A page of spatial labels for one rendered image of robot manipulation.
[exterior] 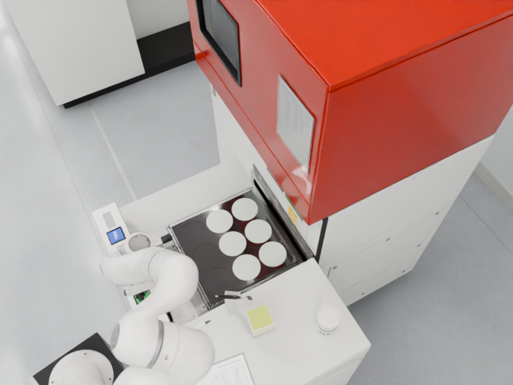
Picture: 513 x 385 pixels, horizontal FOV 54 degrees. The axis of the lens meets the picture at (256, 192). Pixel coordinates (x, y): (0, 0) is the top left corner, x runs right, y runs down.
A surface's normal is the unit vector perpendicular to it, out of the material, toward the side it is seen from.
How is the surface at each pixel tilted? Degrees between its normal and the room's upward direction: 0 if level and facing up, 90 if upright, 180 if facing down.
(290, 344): 0
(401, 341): 0
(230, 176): 0
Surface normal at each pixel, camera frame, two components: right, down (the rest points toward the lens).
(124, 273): -0.22, 0.22
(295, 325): -0.01, -0.54
